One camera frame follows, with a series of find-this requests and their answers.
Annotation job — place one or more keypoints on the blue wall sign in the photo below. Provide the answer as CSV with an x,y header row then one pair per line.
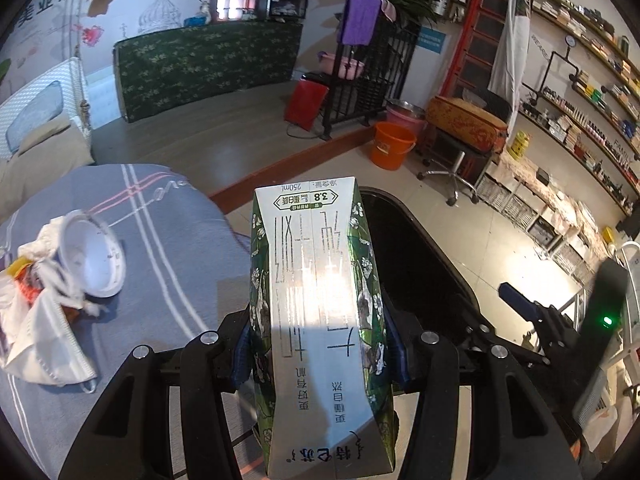
x,y
431,41

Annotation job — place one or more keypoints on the aluminium ladder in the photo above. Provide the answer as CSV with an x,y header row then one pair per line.
x,y
627,250

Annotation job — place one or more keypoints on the red ladder shelf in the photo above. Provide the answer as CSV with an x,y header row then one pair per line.
x,y
470,35

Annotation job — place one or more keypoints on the green white milk carton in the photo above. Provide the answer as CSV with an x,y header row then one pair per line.
x,y
320,310

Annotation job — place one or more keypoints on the low white basket cabinet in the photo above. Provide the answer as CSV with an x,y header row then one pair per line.
x,y
545,210

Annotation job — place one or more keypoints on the pink plastic tub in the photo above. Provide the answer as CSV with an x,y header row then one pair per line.
x,y
405,122

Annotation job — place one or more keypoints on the black swivel stool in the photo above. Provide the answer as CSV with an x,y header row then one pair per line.
x,y
452,160

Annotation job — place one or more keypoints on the black metal rack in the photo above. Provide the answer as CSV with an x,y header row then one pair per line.
x,y
380,75

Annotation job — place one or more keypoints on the white swing chair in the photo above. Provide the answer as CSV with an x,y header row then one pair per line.
x,y
75,90

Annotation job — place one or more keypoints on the grey striped blanket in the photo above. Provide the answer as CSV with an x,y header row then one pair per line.
x,y
165,260

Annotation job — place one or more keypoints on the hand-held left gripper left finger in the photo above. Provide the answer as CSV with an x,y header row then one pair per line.
x,y
242,347

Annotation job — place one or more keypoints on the orange bucket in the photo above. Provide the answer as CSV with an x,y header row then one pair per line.
x,y
392,147

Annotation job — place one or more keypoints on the black pipe with gauge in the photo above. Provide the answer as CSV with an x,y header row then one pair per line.
x,y
568,55

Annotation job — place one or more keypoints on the grey cushion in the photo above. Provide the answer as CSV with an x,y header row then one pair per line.
x,y
35,115

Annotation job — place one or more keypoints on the brown patterned case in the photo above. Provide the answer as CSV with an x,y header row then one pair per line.
x,y
465,122

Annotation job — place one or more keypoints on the blue container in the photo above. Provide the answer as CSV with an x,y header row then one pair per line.
x,y
195,21

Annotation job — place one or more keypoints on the pink basin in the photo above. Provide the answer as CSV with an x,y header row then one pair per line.
x,y
345,66

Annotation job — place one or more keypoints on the black trash bin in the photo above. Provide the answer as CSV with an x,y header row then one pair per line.
x,y
415,260

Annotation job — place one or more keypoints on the metal basin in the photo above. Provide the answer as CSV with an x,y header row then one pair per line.
x,y
406,106

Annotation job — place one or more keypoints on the wall shelves of books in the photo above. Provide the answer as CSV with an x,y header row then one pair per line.
x,y
595,90

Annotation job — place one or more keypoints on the white plastic lid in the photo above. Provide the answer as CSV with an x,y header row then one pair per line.
x,y
90,255

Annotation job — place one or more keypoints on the beige cushion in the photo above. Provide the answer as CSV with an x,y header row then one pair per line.
x,y
45,160

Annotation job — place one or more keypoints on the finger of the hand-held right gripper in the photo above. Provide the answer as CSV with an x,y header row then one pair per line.
x,y
472,327
517,300

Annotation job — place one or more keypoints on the clear plastic bag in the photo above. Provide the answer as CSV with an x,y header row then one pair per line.
x,y
10,310

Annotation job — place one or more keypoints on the pink towel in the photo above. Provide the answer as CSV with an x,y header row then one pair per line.
x,y
388,10

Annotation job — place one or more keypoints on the red bag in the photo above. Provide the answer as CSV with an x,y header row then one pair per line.
x,y
306,102

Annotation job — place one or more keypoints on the black glass tank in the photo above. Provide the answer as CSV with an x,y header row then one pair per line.
x,y
286,4

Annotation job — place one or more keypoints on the purple towel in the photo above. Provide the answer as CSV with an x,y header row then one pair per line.
x,y
359,15

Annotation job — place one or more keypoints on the white face mask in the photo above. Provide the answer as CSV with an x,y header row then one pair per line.
x,y
45,345

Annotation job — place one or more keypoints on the white hanging cloth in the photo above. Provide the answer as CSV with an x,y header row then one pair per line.
x,y
510,60

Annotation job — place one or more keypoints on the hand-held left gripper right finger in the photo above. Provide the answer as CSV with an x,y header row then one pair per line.
x,y
397,347

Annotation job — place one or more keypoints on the orange wrapper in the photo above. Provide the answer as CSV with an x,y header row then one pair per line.
x,y
24,285

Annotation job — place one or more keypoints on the yellow tin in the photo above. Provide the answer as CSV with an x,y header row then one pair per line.
x,y
520,144

